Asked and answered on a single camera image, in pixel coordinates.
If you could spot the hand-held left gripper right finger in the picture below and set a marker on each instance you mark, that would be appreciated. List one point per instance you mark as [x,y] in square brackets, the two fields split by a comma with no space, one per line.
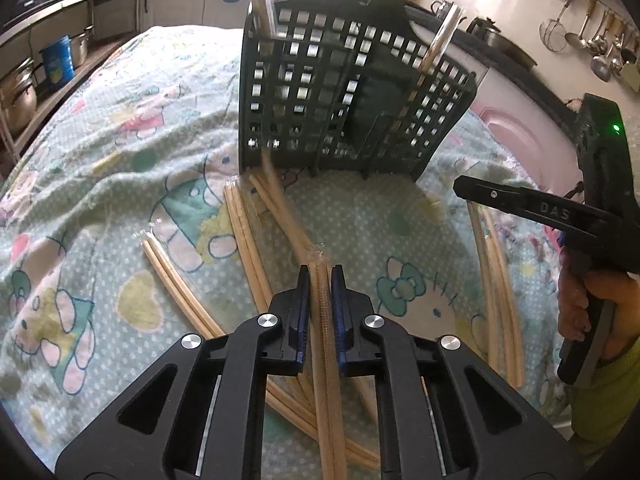
[337,302]

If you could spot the row of hanging steel utensils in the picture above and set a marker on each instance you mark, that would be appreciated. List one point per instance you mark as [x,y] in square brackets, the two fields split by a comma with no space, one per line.
[554,35]

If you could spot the person's right hand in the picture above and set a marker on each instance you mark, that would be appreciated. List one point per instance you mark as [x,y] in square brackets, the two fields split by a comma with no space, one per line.
[575,307]

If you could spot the steel teapot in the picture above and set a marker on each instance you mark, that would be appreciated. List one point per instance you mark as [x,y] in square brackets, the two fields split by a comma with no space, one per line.
[441,8]

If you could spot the black kitchen countertop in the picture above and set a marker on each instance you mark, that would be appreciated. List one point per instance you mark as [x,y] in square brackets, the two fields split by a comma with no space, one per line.
[420,16]

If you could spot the small steel pot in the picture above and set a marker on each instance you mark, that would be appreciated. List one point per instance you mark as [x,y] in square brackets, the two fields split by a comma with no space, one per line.
[82,47]

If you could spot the steel jug with lid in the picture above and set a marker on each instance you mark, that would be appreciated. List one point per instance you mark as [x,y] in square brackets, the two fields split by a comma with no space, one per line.
[482,26]

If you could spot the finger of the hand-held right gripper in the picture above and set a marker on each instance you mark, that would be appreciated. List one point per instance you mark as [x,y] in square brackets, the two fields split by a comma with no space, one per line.
[500,195]

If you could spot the person's right forearm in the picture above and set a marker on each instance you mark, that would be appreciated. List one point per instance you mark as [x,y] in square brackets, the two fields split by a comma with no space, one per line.
[610,400]

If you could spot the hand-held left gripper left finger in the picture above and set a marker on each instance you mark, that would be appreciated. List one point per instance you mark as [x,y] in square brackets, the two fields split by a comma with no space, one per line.
[303,302]

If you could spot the large steel pot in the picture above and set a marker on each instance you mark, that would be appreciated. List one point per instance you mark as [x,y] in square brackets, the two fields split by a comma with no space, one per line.
[17,100]

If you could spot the black plastic utensil basket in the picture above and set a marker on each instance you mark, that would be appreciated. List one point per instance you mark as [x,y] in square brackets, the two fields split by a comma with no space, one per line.
[365,110]

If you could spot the cartoon cat printed blanket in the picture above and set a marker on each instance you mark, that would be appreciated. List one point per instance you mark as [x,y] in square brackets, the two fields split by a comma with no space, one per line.
[125,160]

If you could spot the wooden chopstick pair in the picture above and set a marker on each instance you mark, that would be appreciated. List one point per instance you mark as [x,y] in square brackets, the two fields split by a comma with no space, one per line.
[327,410]
[257,0]
[511,320]
[245,240]
[442,35]
[482,270]
[175,285]
[280,215]

